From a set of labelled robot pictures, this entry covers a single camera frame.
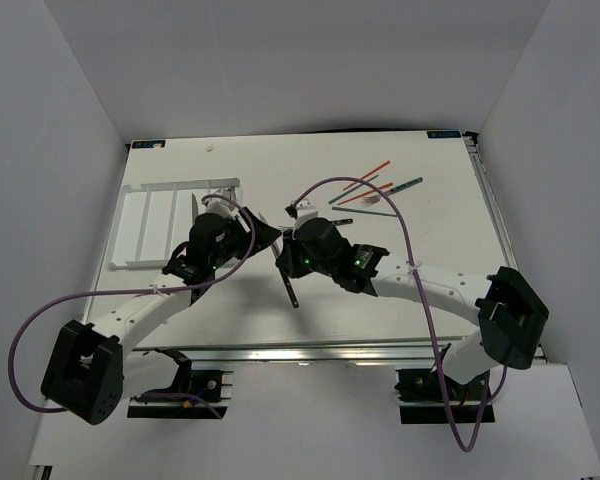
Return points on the pink handled knife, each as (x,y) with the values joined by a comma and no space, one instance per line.
(194,208)

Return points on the green handled fork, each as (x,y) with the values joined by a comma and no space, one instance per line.
(372,200)

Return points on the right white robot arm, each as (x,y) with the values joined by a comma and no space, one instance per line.
(509,315)

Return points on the white utensil tray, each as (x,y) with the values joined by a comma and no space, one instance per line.
(152,219)

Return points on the long orange chopstick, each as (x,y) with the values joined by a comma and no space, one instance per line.
(369,174)

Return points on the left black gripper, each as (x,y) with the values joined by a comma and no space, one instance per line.
(265,233)

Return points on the short orange chopstick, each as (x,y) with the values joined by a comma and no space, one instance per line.
(365,194)

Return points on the lower green chopstick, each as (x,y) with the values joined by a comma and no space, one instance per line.
(363,212)

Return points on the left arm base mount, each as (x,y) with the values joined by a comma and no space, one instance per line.
(165,384)

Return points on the black handled fork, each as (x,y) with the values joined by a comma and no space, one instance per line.
(342,220)

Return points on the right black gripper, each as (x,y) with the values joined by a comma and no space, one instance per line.
(288,260)

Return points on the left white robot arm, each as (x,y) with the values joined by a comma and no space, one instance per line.
(94,366)

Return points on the right blue corner label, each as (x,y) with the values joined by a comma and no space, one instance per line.
(443,134)

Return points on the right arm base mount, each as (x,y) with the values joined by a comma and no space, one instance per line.
(420,398)

